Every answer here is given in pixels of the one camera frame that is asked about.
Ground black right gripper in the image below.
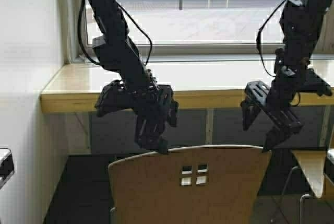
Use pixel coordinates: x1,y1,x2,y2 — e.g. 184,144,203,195
241,67,303,152

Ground wooden chair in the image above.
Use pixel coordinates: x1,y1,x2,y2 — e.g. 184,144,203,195
271,134,334,224
108,145,271,223

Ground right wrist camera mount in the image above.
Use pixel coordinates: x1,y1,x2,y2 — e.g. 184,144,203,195
297,68,332,97

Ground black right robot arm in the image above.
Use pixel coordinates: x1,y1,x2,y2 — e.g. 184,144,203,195
241,0,333,152

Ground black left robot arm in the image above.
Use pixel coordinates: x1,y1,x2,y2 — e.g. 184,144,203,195
81,0,178,154

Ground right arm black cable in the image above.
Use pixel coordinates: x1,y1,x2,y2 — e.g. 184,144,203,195
255,0,307,77

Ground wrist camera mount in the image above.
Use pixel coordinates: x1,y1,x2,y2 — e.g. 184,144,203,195
94,79,134,117
297,68,332,97

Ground long wooden window counter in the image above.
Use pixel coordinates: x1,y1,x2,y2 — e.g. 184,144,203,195
40,54,334,115

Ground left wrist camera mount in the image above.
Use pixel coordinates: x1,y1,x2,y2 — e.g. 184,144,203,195
94,79,134,117

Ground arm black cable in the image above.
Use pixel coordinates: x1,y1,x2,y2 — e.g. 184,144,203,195
255,0,307,77
77,0,153,67

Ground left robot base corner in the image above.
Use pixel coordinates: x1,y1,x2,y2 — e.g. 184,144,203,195
1,148,15,188

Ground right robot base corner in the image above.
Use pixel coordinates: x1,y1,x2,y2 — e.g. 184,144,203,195
324,148,334,183

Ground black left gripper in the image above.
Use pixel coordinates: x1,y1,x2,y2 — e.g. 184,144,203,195
128,85,179,154

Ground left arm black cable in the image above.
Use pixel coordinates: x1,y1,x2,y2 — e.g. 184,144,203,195
77,0,153,67

